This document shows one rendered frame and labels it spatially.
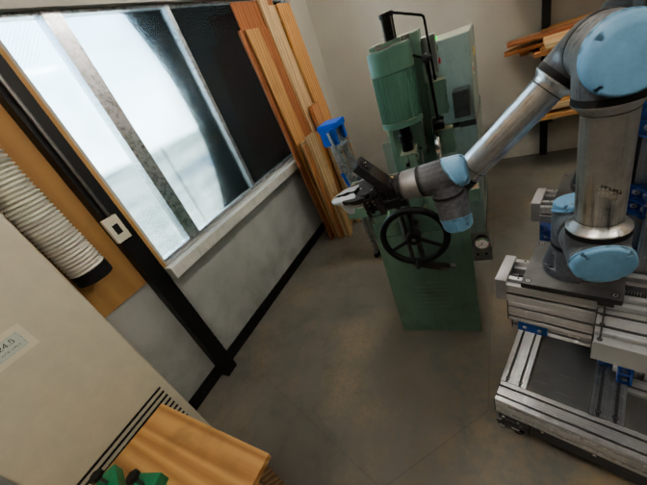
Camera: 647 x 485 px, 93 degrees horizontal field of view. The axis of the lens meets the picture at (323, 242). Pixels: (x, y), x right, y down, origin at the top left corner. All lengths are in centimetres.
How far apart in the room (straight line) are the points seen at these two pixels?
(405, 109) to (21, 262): 154
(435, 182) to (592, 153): 29
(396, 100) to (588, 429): 138
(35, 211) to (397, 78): 150
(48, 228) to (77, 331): 42
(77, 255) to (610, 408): 213
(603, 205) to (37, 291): 168
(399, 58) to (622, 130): 84
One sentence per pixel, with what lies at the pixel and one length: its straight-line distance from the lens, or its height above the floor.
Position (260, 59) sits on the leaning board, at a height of 170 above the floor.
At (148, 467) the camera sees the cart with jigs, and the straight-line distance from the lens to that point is 157.
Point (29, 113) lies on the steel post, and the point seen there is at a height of 176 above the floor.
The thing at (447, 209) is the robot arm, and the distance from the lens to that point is 81.
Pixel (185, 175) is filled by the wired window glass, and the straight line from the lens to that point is 228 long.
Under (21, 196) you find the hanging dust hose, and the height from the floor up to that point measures 150.
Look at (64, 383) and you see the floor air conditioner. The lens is 161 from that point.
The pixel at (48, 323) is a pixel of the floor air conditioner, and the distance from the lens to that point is 154.
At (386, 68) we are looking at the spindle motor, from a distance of 140.
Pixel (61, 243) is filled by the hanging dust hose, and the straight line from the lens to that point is 165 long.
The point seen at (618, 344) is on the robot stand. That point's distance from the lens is 111.
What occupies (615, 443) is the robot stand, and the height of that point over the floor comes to 21.
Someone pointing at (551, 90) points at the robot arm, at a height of 134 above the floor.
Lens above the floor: 156
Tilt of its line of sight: 29 degrees down
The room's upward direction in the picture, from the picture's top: 22 degrees counter-clockwise
